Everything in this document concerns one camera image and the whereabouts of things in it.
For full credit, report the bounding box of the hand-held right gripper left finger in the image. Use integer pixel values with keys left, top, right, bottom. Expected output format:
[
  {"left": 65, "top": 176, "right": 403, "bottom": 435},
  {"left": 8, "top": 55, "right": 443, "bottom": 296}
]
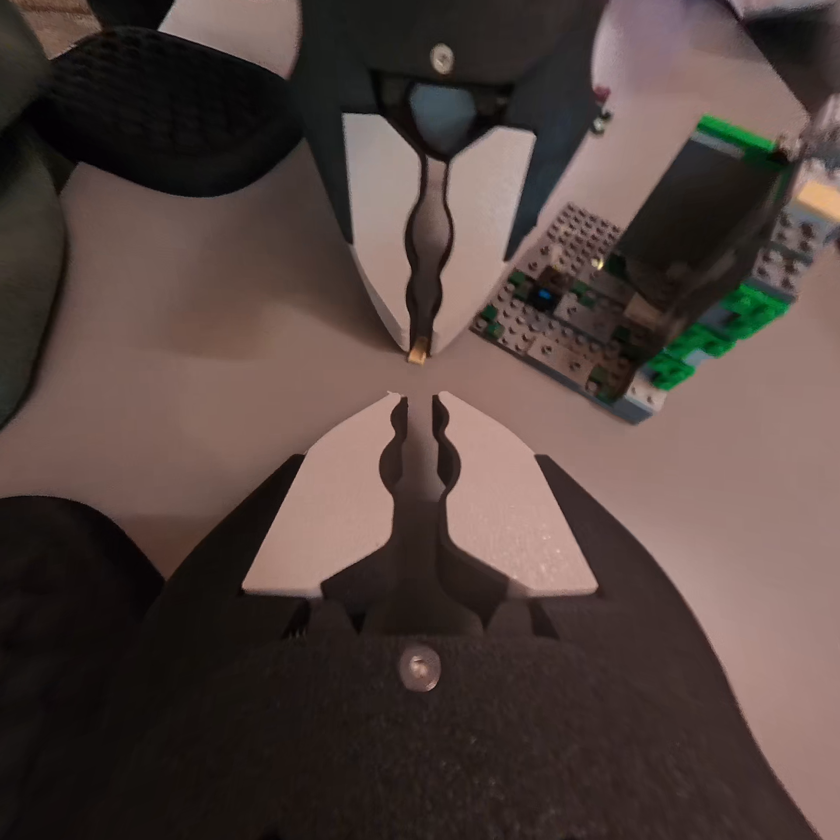
[{"left": 241, "top": 391, "right": 409, "bottom": 601}]

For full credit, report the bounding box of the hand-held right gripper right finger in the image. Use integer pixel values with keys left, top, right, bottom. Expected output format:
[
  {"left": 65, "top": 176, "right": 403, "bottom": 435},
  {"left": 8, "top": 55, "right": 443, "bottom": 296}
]
[{"left": 432, "top": 391, "right": 601, "bottom": 599}]

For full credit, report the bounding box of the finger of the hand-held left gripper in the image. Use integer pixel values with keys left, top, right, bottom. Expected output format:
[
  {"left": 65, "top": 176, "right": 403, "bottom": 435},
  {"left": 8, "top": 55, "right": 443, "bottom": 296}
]
[
  {"left": 342, "top": 113, "right": 429, "bottom": 354},
  {"left": 428, "top": 125, "right": 538, "bottom": 355}
]

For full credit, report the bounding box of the grey green toy brick building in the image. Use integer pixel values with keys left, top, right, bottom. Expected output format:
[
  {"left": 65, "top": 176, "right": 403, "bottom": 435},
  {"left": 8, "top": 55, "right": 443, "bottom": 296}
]
[{"left": 471, "top": 115, "right": 840, "bottom": 425}]

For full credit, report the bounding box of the grey desk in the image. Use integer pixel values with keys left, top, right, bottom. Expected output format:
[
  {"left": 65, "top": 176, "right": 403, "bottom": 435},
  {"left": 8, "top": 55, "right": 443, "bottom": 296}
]
[{"left": 0, "top": 0, "right": 840, "bottom": 840}]

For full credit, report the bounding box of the person's black clothing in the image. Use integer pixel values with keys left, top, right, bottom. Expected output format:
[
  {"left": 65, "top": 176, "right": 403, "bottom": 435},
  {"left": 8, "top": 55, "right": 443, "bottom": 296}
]
[{"left": 0, "top": 495, "right": 168, "bottom": 840}]

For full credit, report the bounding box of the dark grey cloth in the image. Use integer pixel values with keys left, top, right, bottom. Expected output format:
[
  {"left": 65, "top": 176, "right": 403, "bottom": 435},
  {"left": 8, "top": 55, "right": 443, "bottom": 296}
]
[{"left": 0, "top": 0, "right": 70, "bottom": 431}]

